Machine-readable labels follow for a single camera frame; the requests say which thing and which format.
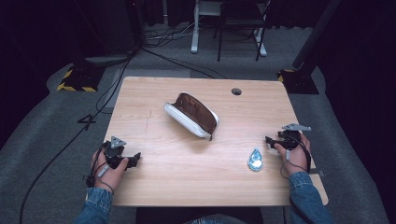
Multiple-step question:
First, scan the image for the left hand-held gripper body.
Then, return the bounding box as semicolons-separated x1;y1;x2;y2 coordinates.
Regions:
104;135;129;171

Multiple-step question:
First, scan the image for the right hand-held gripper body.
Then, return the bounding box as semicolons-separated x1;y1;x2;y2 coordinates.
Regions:
276;122;312;150

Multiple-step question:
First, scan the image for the person's right hand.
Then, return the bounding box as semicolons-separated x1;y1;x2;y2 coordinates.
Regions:
274;133;312;177

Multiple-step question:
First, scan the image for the person's left hand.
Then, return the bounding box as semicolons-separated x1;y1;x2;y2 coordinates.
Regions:
91;148;130;194

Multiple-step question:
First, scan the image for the black stand base striped tape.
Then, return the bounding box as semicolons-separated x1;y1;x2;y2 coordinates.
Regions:
56;58;106;93
276;68;320;95

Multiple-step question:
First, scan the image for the white pouch with brown lining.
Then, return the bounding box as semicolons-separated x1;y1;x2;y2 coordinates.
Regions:
163;91;220;142

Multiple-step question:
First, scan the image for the person's lap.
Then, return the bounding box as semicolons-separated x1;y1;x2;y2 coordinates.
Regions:
183;213;248;224

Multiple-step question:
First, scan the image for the black chair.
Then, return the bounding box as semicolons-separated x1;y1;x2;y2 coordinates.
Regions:
213;0;271;63

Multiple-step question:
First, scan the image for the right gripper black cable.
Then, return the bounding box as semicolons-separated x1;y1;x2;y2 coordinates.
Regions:
279;133;313;180

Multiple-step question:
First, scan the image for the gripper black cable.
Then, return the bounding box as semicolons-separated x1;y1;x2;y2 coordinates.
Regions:
86;141;116;196
279;133;313;180

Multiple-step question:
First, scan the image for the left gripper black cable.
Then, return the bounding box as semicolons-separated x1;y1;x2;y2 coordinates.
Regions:
86;141;116;196

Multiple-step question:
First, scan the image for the long black floor cable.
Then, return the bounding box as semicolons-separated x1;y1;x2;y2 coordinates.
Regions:
18;46;229;224

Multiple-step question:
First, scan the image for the bundle of floor cables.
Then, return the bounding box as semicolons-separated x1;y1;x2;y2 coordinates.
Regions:
144;21;200;49

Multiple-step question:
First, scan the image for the white desk frame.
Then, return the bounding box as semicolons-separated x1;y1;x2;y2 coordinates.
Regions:
190;0;269;58

